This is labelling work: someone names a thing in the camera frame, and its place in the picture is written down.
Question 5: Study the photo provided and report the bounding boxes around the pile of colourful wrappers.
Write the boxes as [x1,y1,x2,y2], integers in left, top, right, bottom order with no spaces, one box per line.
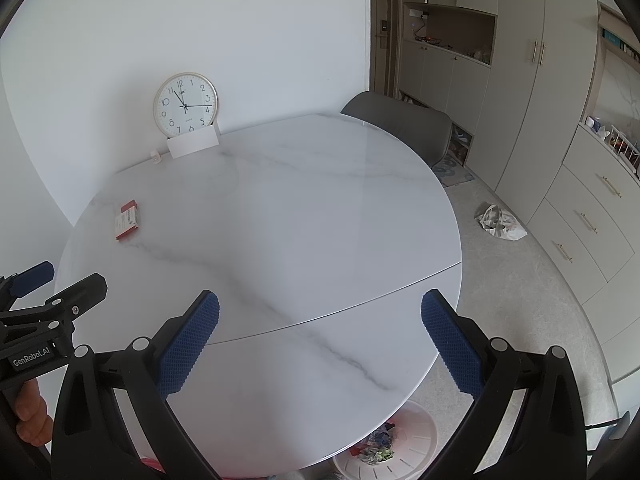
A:
[350,422,401,467]

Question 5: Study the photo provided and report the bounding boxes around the white card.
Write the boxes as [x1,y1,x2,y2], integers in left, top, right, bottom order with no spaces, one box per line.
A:
[166,125,221,160]

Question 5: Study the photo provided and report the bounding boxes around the patterned door mat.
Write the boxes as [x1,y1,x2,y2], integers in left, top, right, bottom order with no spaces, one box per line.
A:
[431,155,476,188]

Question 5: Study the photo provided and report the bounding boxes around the tall beige cabinet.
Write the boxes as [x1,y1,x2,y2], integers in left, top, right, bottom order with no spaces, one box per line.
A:
[397,0,601,208]

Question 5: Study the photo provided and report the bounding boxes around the white dish rack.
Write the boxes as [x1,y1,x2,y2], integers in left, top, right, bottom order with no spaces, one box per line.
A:
[602,125,640,176]

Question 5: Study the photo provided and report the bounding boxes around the grey chair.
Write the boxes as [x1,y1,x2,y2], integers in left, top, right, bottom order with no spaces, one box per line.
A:
[587,410,636,480]
[340,91,453,166]

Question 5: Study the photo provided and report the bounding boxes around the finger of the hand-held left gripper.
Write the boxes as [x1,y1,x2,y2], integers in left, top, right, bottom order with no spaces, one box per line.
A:
[37,273,109,334]
[0,261,56,307]

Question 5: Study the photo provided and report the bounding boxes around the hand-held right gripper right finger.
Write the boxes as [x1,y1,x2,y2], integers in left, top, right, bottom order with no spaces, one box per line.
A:
[417,289,587,480]

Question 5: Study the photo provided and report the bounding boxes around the beige drawer cabinet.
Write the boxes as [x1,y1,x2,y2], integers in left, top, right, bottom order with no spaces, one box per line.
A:
[527,122,640,386]

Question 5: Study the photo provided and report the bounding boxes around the pink plastic bin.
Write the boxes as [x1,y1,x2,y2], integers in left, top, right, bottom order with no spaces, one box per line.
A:
[332,400,440,480]

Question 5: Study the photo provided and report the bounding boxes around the tangled cables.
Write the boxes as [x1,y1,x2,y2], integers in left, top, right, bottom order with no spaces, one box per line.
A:
[411,34,453,52]

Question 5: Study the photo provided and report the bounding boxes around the person's left hand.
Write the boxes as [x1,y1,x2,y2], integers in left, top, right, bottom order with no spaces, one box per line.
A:
[14,379,55,446]

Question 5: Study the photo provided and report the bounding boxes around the shoes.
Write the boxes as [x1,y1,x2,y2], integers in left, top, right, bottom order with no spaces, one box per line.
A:
[447,127,475,161]

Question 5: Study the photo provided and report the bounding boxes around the round wall clock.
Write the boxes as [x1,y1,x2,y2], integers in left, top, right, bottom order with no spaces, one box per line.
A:
[153,72,219,137]

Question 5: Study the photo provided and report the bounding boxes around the red white small box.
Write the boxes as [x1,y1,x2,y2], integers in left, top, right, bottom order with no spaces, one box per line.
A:
[114,200,140,241]

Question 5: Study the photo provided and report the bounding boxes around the white plastic bag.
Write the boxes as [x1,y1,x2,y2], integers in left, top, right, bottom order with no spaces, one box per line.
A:
[475,204,528,242]

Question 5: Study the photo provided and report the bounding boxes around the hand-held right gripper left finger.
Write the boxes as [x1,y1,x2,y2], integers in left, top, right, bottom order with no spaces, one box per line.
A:
[50,289,222,480]

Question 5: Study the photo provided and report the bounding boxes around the black cable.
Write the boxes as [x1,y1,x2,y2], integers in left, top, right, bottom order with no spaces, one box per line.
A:
[585,417,628,433]

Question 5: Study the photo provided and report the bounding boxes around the row of books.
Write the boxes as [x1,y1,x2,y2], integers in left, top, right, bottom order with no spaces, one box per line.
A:
[601,27,640,61]

